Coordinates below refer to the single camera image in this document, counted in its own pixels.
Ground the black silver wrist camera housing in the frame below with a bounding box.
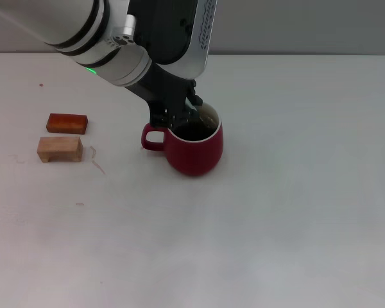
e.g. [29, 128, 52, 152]
[128, 0, 218, 81]

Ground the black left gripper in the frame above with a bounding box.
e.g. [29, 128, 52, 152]
[125, 62, 203, 128]

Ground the blue handled metal spoon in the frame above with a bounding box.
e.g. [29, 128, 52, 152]
[185, 99, 218, 126]

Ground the light wooden block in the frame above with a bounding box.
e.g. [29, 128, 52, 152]
[37, 136, 84, 164]

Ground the red ceramic mug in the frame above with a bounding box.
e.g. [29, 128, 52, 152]
[140, 104, 225, 177]

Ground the red-brown wooden block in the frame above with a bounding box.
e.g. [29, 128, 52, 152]
[46, 112, 90, 135]

